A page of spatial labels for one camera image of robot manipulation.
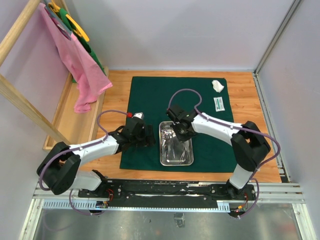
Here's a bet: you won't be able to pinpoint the steel surgical scissors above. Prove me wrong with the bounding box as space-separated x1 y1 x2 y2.
161 128 175 161

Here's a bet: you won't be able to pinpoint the steel instrument tray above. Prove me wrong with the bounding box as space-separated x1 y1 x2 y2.
159 121 194 167

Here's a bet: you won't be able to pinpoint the dark green surgical cloth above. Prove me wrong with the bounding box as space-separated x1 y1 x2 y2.
119 76 237 173

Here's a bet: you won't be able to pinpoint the blue suture packet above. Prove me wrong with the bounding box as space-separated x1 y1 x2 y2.
213 97 225 112

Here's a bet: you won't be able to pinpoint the white gauze roll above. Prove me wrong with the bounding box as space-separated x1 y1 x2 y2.
211 80 225 93

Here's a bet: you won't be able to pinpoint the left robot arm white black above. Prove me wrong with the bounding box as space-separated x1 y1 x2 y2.
36 114 156 198

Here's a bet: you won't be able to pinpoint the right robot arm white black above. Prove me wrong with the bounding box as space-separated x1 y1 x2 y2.
166 104 271 200

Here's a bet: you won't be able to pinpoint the pink cloth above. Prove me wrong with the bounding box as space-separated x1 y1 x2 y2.
38 3 113 114

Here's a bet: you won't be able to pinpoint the yellow hanger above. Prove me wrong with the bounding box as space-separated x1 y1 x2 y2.
47 0 90 43

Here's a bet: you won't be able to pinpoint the grey hanger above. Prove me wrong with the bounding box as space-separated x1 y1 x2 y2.
44 3 72 39

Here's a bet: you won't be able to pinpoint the green garment on hanger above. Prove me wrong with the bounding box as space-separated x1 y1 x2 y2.
58 8 106 74

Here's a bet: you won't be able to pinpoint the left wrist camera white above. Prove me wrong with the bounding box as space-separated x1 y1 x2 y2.
132 112 144 120

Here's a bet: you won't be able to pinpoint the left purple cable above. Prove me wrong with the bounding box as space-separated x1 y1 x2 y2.
39 109 133 216

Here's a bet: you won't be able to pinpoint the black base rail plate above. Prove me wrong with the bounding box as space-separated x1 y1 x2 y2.
78 179 256 209

